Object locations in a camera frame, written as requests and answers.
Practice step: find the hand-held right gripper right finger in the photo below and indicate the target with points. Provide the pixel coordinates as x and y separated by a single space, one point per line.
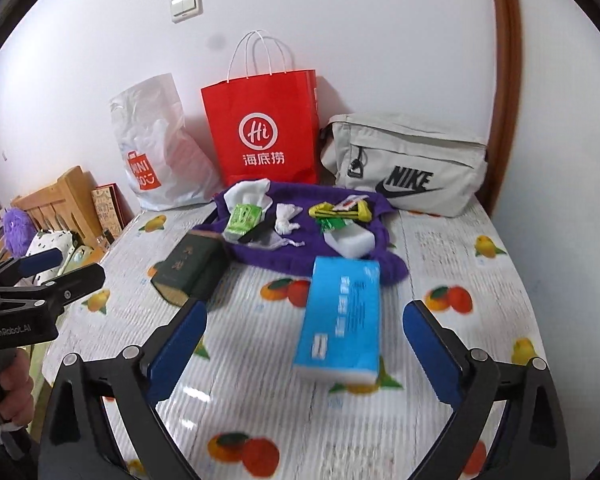
432 355

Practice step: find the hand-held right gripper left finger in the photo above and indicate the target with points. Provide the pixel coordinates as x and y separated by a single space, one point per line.
177 355

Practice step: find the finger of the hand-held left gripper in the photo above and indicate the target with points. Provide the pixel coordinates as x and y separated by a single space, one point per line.
40 260
70 285

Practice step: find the blue tissue pack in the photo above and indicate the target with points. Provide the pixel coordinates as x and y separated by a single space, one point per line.
337 310

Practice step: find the light green tissue packet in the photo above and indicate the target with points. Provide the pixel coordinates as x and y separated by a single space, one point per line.
240 220

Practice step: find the white tissue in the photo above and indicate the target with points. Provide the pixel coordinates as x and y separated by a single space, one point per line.
245 190
287 220

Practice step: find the yellow pouch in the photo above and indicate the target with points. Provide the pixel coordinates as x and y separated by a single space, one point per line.
325 208

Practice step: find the person's left hand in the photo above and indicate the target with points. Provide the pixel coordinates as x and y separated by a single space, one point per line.
17 390

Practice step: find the white patterned pillow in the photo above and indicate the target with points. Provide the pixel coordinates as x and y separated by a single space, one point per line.
50 245

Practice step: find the pale green cloth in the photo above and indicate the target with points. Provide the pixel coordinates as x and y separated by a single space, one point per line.
82 257

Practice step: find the purple plush toy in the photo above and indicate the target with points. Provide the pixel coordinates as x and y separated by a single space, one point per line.
17 230

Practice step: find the wooden headboard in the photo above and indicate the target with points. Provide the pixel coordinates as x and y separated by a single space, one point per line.
65 195

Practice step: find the brown patterned box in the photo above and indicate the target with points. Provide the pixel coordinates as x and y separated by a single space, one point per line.
107 210

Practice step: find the dark green box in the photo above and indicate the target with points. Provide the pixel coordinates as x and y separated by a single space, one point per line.
185 265

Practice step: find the fruit print tablecloth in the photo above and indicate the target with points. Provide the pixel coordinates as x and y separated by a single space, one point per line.
280 410

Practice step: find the purple towel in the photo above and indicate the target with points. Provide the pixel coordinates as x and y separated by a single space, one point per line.
285 262

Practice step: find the white plastic shopping bag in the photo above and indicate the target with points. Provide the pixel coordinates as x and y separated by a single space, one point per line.
160 150

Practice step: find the grey waist bag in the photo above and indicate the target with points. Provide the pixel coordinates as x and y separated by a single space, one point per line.
420 145

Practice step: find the red paper shopping bag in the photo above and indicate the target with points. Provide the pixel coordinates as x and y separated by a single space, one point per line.
260 110

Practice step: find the white wall light switch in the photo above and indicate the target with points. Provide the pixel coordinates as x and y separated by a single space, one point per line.
185 5

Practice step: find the brown wooden door frame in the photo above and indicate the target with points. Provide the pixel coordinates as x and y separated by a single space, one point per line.
507 60

